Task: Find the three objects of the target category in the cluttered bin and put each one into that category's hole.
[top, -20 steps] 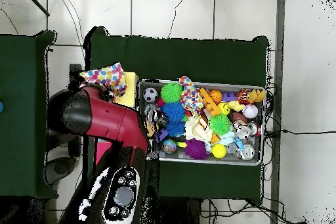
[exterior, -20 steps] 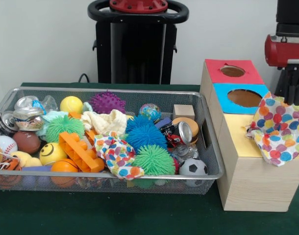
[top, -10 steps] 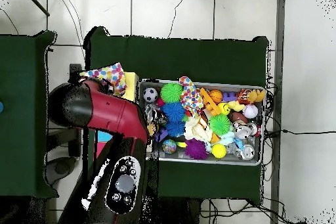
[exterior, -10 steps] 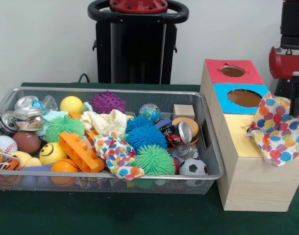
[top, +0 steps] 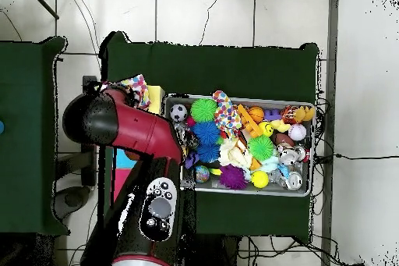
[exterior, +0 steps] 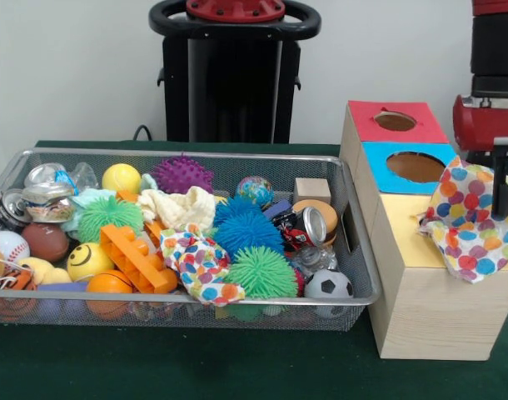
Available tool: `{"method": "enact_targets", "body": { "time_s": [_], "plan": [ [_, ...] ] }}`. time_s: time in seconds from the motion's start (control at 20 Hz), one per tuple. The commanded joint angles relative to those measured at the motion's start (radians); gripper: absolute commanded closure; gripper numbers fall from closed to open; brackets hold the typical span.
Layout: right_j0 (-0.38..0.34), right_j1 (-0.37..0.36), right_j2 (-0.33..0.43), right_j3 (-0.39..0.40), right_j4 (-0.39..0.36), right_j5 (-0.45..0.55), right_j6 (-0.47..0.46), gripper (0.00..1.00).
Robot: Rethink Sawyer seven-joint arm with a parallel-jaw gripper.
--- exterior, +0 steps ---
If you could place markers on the yellow tennis ball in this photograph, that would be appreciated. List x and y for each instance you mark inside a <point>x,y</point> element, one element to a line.
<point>121,178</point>

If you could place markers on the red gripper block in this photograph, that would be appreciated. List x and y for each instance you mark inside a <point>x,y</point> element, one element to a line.
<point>479,125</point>

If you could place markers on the orange toy building brick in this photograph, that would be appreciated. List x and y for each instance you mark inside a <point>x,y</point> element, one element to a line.
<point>133,258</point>

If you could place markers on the shallow metal mesh bin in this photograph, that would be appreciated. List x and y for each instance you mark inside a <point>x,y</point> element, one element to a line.
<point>360,275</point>

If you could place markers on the dark green table cloth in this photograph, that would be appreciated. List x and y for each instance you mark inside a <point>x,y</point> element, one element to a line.
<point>195,366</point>

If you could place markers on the yellow smiley face ball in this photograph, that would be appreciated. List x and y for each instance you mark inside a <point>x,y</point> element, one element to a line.
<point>85,262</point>

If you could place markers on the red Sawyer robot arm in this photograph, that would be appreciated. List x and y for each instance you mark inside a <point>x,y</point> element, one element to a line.
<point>495,50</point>

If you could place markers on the wooden box with three holes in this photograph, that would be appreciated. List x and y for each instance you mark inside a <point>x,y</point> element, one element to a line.
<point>437,316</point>

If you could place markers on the black pedestal with red base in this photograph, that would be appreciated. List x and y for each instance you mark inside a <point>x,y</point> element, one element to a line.
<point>237,83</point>

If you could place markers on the polka dot cloth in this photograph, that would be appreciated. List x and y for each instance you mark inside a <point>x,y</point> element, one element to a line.
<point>466,233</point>
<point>195,262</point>

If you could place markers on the black and white soccer ball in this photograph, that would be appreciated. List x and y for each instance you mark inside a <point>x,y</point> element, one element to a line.
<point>329,285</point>

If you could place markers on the purple spiky ball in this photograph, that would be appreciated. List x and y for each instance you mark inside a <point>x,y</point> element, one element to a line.
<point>181,175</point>

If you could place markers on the green spiky rubber ball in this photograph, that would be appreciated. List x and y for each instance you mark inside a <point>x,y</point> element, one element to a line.
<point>108,216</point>
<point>260,271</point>

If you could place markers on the white baseball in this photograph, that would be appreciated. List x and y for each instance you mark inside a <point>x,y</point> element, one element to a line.
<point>8,246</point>

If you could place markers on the blue spiky rubber ball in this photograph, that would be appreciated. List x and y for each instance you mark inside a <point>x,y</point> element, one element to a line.
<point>247,235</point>

